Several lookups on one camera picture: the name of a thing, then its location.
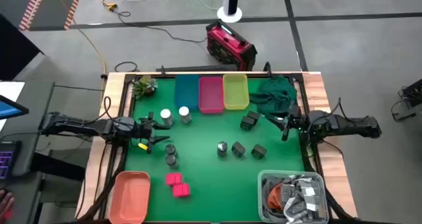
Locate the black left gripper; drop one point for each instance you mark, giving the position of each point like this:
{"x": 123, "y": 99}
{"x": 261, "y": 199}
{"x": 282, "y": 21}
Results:
{"x": 145, "y": 128}

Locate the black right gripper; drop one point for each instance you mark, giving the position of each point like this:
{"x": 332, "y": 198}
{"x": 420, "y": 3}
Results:
{"x": 298, "y": 122}

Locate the white lid spice jar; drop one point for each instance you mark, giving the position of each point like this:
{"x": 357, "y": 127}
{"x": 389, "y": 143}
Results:
{"x": 184, "y": 113}
{"x": 167, "y": 116}

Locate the black square spice jar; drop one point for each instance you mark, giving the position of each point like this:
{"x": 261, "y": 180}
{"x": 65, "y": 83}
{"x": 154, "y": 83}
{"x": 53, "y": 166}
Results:
{"x": 247, "y": 123}
{"x": 253, "y": 115}
{"x": 238, "y": 149}
{"x": 258, "y": 151}

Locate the pink spice box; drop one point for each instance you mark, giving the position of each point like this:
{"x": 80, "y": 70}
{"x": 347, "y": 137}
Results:
{"x": 181, "y": 190}
{"x": 173, "y": 179}

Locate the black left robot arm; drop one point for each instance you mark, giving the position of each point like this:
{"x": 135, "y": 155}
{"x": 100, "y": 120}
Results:
{"x": 82, "y": 125}

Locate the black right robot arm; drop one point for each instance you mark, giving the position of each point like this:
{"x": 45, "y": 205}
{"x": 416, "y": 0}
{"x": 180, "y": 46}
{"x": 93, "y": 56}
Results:
{"x": 346, "y": 123}

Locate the yellow tape tag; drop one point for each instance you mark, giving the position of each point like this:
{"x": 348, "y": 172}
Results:
{"x": 142, "y": 146}

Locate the dark green cloth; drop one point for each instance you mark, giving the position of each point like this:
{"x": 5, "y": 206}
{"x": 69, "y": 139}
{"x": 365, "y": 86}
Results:
{"x": 275, "y": 97}

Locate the small potted succulent plant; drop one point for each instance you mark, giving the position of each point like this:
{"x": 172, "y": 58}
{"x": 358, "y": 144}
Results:
{"x": 145, "y": 87}

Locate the blue plastic bin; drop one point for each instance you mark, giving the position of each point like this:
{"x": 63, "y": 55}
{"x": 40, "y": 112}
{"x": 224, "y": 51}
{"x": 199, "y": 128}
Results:
{"x": 186, "y": 92}

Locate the yellow plastic bin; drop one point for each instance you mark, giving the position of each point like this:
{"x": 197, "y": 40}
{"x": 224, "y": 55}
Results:
{"x": 235, "y": 91}

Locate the black table clamp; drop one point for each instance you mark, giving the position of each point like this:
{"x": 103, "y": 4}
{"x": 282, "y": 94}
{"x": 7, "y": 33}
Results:
{"x": 267, "y": 69}

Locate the magenta plastic bin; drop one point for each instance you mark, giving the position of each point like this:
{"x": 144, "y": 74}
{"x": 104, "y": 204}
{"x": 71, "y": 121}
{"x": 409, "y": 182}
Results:
{"x": 211, "y": 95}

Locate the green table mat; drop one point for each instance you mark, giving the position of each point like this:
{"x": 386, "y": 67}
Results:
{"x": 204, "y": 184}

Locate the orange cloth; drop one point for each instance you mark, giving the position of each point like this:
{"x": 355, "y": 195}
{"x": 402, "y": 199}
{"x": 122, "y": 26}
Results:
{"x": 274, "y": 199}

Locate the salmon orange plastic bin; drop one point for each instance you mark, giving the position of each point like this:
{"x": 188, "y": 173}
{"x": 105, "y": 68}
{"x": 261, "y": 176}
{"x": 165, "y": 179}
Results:
{"x": 129, "y": 199}

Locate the clear plastic storage bin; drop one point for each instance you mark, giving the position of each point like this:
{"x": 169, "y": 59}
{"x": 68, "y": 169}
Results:
{"x": 260, "y": 197}

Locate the long black bar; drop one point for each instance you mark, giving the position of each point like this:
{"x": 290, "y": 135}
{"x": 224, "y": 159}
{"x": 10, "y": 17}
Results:
{"x": 198, "y": 68}

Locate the red portable power box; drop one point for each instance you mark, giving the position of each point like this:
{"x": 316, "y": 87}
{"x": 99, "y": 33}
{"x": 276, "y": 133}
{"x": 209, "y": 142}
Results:
{"x": 227, "y": 43}

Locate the black desk support beam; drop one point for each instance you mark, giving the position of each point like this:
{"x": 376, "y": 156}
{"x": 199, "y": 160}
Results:
{"x": 59, "y": 166}

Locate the grey desk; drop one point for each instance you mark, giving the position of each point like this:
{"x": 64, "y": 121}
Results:
{"x": 33, "y": 95}

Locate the white tower fan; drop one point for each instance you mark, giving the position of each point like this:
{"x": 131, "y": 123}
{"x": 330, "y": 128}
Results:
{"x": 230, "y": 0}

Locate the computer monitor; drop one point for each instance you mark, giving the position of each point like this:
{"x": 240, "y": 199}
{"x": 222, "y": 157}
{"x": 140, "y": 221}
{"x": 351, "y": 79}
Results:
{"x": 10, "y": 109}

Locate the backlit keyboard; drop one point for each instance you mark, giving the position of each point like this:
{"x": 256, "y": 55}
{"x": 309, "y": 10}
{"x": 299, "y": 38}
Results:
{"x": 8, "y": 158}

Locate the white paper sheet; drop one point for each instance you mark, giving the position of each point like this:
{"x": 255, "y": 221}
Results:
{"x": 11, "y": 89}

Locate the black mat with orange stripes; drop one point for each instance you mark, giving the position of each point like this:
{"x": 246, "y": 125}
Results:
{"x": 56, "y": 6}

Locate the black partition board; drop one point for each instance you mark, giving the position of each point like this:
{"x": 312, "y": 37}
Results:
{"x": 13, "y": 52}

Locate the person's hand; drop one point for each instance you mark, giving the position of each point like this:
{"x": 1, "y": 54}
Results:
{"x": 6, "y": 202}

